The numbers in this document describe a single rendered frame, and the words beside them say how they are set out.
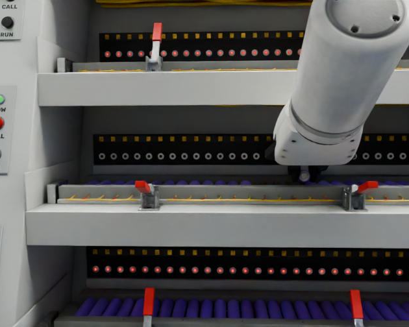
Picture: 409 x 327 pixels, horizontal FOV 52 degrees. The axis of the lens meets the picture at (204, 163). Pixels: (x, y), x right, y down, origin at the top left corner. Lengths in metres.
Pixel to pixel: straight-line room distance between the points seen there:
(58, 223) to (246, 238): 0.24
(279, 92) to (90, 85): 0.26
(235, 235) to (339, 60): 0.28
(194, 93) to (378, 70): 0.28
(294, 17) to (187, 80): 0.34
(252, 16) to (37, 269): 0.58
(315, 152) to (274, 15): 0.39
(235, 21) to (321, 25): 0.50
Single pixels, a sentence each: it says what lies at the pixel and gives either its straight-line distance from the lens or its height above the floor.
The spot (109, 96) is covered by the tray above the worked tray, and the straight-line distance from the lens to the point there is 0.60.
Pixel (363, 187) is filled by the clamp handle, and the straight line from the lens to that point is 0.53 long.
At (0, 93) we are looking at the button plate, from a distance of 0.65.
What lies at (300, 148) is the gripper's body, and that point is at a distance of 0.52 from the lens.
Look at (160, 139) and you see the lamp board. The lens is 0.73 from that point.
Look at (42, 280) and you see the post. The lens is 0.67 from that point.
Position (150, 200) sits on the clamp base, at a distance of 0.58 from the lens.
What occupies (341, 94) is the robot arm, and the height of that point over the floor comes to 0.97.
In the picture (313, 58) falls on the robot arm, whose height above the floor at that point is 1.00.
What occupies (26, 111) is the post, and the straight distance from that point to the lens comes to 0.63.
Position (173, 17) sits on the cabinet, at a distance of 0.86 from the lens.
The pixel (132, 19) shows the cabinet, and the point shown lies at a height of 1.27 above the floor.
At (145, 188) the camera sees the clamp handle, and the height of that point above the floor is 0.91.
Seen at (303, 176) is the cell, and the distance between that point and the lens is 0.64.
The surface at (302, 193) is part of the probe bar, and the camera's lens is 0.60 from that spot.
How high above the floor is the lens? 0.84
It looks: 11 degrees up
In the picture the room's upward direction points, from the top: straight up
